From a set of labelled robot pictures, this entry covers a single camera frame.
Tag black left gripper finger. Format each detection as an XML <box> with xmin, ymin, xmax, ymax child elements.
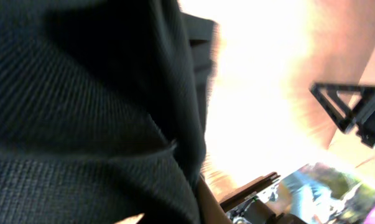
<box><xmin>197</xmin><ymin>175</ymin><xmax>232</xmax><ymax>224</ymax></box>

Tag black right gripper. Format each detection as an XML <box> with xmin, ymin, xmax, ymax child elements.
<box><xmin>310</xmin><ymin>82</ymin><xmax>375</xmax><ymax>148</ymax></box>

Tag black t-shirt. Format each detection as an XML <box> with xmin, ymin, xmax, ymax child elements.
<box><xmin>0</xmin><ymin>0</ymin><xmax>216</xmax><ymax>223</ymax></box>

